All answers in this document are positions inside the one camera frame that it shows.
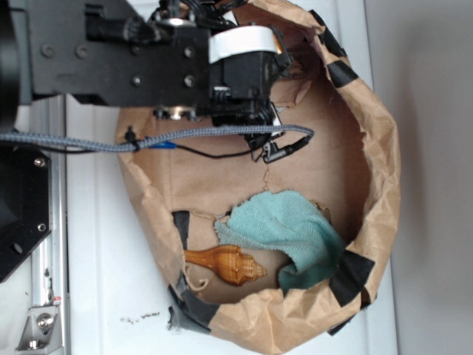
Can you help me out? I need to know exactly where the black gripper white tape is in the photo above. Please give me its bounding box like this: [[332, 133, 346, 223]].
[[207, 22, 293, 149]]

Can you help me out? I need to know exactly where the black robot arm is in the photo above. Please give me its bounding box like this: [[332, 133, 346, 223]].
[[1, 1, 292, 152]]

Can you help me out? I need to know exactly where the brown paper bag bin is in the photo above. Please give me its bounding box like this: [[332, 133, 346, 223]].
[[119, 1, 401, 354]]

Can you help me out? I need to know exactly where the teal terry cloth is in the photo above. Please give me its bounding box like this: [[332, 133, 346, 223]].
[[214, 190, 346, 292]]

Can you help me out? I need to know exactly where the orange conch seashell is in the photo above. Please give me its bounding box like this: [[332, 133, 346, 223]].
[[184, 245, 268, 286]]

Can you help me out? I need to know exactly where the thin black cable with plug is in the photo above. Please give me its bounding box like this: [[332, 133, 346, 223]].
[[125, 125, 313, 164]]

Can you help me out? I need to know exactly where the grey braided cable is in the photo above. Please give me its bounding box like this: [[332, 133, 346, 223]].
[[0, 124, 315, 153]]

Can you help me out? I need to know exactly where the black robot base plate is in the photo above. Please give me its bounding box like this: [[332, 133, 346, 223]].
[[1, 146, 50, 282]]

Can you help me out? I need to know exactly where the aluminium extrusion rail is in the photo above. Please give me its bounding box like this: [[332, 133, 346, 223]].
[[14, 94, 71, 355]]

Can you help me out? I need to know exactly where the silver corner bracket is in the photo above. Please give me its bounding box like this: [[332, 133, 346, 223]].
[[15, 305, 63, 354]]

